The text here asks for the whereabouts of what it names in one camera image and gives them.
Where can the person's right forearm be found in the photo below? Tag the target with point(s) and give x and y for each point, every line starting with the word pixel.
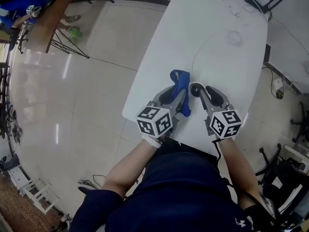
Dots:
pixel 239 168

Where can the white floor power strip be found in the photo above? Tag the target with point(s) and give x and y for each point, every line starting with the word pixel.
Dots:
pixel 81 181

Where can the black metal rack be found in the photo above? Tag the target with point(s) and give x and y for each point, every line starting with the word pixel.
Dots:
pixel 7 105

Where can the wooden table with black legs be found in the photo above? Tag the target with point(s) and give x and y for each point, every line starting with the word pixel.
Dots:
pixel 55 13

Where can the green bottle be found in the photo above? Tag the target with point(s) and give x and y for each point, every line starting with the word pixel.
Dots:
pixel 76 32

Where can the small round black-white device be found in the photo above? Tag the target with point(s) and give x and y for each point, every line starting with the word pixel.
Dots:
pixel 196 89

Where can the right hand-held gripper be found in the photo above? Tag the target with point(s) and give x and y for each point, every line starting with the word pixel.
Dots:
pixel 225 124

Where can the person's left forearm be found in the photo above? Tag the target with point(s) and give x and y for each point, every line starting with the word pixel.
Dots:
pixel 128 170

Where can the black office chair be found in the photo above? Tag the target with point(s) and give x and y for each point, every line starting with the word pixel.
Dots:
pixel 282 178
pixel 301 122

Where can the white shelf rack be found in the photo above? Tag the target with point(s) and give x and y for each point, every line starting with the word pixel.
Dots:
pixel 36 192

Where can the person's navy shirt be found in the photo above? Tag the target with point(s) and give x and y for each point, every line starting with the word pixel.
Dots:
pixel 178 197

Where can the white floor junction box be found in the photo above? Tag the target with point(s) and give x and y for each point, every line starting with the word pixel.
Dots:
pixel 278 83

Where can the white wristband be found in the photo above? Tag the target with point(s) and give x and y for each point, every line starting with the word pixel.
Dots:
pixel 153 141

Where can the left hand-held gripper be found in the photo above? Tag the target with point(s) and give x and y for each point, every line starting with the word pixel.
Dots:
pixel 154 122

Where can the blue cloth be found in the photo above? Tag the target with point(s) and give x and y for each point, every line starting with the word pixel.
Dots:
pixel 182 81

